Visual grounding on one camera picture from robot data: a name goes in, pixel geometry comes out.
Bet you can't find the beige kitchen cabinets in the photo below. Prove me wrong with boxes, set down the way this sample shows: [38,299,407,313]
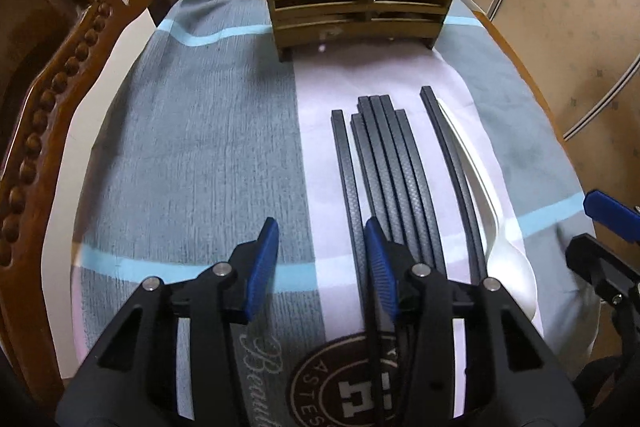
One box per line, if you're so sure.
[465,0,639,207]

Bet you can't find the grey pink striped cloth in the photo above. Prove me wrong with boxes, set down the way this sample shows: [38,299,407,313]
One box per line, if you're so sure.
[72,0,600,426]

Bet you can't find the white plastic spoon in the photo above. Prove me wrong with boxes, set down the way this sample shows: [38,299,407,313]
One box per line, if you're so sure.
[438,103,538,321]

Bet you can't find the carved brown wooden chair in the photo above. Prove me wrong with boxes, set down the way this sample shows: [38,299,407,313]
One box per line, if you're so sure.
[1,0,178,412]

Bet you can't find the black chopstick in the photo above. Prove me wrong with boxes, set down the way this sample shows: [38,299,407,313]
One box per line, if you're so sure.
[380,95,447,274]
[331,109,375,332]
[369,96,433,266]
[357,96,409,249]
[395,109,447,277]
[420,86,488,285]
[352,113,390,234]

